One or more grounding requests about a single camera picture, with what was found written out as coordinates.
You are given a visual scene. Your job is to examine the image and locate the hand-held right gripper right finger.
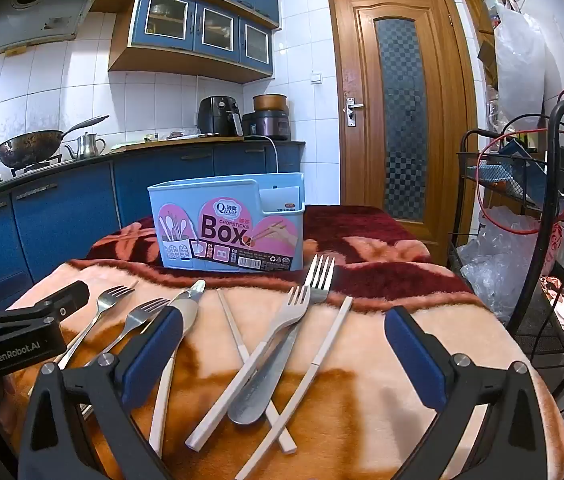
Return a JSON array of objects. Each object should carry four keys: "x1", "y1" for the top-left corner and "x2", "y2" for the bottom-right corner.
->
[{"x1": 384, "y1": 305, "x2": 547, "y2": 480}]

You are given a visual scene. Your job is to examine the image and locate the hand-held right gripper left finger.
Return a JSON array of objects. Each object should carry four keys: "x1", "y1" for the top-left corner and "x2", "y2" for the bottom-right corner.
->
[{"x1": 17, "y1": 305, "x2": 185, "y2": 480}]

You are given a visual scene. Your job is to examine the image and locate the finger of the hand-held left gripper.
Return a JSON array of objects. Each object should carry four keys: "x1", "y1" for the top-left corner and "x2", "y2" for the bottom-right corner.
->
[{"x1": 0, "y1": 280, "x2": 90, "y2": 329}]

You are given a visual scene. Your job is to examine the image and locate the small steel fork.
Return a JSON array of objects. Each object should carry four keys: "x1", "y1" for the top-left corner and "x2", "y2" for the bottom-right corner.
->
[
  {"x1": 54, "y1": 285, "x2": 136, "y2": 368},
  {"x1": 84, "y1": 297, "x2": 170, "y2": 368}
]

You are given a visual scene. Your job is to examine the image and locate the white chopstick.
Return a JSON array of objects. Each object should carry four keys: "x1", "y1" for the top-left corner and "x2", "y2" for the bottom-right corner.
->
[
  {"x1": 234, "y1": 296, "x2": 354, "y2": 480},
  {"x1": 216, "y1": 287, "x2": 299, "y2": 456}
]

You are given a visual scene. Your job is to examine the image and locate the white handled fork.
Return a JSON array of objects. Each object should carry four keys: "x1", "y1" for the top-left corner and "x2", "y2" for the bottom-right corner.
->
[{"x1": 184, "y1": 285, "x2": 311, "y2": 451}]

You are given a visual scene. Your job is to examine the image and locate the large steel fork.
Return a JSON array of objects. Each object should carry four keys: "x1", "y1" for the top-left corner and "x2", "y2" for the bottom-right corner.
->
[{"x1": 227, "y1": 254, "x2": 337, "y2": 425}]

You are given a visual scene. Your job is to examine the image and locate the light blue utensil box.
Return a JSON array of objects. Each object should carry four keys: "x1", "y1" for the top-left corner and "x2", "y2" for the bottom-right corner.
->
[{"x1": 148, "y1": 172, "x2": 307, "y2": 273}]

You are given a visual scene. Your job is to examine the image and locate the peach and maroon printed blanket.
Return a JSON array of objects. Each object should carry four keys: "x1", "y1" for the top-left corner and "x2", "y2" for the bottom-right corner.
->
[{"x1": 0, "y1": 205, "x2": 564, "y2": 480}]

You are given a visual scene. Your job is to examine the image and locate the blue kitchen base cabinets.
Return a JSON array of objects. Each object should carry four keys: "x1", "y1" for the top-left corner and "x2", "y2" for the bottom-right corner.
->
[{"x1": 0, "y1": 140, "x2": 307, "y2": 311}]

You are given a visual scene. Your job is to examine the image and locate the clear plastic bags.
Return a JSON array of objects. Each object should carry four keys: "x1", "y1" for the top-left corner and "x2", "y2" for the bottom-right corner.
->
[{"x1": 456, "y1": 205, "x2": 562, "y2": 326}]

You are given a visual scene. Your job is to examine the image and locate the gas stove grate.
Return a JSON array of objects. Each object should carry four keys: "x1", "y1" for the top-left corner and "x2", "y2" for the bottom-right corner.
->
[{"x1": 9, "y1": 156, "x2": 63, "y2": 177}]

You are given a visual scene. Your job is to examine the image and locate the black wok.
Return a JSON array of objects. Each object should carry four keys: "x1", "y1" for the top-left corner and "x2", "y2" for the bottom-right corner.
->
[{"x1": 0, "y1": 115, "x2": 110, "y2": 169}]

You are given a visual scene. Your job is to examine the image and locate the steel kettle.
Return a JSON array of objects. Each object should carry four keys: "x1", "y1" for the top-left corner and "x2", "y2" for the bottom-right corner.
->
[{"x1": 64, "y1": 132, "x2": 107, "y2": 160}]

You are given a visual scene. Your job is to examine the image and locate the wooden door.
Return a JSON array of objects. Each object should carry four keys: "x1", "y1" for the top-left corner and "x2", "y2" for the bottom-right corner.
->
[{"x1": 328, "y1": 0, "x2": 477, "y2": 266}]

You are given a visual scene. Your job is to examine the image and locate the black metal rack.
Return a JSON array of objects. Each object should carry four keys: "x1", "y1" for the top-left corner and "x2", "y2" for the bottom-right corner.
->
[{"x1": 449, "y1": 100, "x2": 564, "y2": 411}]

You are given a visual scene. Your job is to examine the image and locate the black air fryer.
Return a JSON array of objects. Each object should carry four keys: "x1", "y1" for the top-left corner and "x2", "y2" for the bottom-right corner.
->
[{"x1": 197, "y1": 96, "x2": 243, "y2": 136}]

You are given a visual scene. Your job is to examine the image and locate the dark rice cooker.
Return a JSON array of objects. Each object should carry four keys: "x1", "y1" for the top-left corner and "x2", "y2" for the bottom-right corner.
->
[{"x1": 242, "y1": 111, "x2": 291, "y2": 141}]

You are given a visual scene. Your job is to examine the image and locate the brown pot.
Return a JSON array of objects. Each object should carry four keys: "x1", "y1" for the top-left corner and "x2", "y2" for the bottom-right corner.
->
[{"x1": 253, "y1": 94, "x2": 289, "y2": 113}]

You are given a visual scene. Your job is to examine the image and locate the white plastic bag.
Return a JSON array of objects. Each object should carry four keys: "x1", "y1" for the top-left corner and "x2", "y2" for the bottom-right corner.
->
[{"x1": 492, "y1": 2, "x2": 560, "y2": 121}]

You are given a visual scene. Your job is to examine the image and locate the red cable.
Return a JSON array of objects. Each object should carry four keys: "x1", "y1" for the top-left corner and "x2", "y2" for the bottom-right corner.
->
[{"x1": 476, "y1": 89, "x2": 564, "y2": 235}]

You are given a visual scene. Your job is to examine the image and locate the white power cable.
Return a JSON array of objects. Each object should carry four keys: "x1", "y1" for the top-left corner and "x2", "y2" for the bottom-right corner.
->
[{"x1": 244, "y1": 135, "x2": 279, "y2": 176}]

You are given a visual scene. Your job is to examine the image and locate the blue glass door wall cabinet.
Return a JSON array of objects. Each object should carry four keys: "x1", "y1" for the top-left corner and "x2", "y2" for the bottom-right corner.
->
[{"x1": 108, "y1": 0, "x2": 280, "y2": 85}]

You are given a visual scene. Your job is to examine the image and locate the wooden wall shelf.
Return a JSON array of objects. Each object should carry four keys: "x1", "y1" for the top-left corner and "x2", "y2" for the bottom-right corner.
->
[{"x1": 459, "y1": 0, "x2": 517, "y2": 86}]

